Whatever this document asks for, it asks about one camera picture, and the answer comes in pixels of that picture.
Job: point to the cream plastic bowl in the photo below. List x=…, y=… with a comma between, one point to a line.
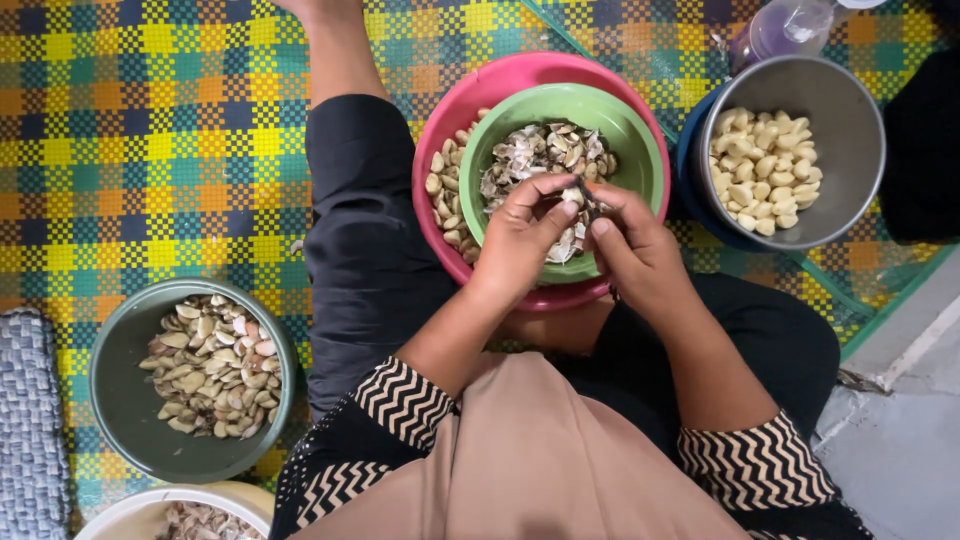
x=135, y=514

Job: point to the blue plastic basin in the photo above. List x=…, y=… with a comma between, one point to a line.
x=686, y=187

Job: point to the grey woven rug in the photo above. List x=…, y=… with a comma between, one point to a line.
x=30, y=427

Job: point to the colourful checkered plastic mat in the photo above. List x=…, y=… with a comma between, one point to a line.
x=150, y=135

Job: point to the heap of peeled garlic cloves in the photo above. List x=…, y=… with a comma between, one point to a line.
x=765, y=176

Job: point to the heap of garlic peel scraps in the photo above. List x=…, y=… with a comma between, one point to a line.
x=206, y=523

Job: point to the purple plastic bottle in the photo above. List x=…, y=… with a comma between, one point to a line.
x=780, y=30

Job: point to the black cloth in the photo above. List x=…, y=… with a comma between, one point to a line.
x=922, y=150

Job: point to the pile of garlic skins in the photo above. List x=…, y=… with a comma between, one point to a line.
x=540, y=154

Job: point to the light green plastic bowl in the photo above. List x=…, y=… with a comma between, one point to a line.
x=630, y=127

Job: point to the person's beige scarf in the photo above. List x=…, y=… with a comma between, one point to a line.
x=525, y=465

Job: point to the person's left leg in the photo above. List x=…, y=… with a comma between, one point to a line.
x=367, y=240

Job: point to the person's zigzag patterned top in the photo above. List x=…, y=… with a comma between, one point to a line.
x=757, y=465

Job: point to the steel bowl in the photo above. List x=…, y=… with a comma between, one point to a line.
x=847, y=127

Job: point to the dark green bowl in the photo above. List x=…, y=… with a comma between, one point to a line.
x=124, y=390

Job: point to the person's left hand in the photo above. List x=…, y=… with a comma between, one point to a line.
x=517, y=240

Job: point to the white garlic clove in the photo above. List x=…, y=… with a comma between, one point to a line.
x=573, y=196

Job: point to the heap of unpeeled garlic cloves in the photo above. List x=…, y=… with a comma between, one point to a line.
x=448, y=187

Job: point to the person's right hand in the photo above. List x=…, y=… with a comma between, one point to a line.
x=641, y=255

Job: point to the small dark knife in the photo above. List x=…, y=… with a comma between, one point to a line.
x=586, y=196

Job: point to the heap of brownish garlic cloves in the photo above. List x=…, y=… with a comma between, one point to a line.
x=214, y=367

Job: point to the pink plastic bowl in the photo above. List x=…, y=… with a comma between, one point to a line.
x=480, y=97

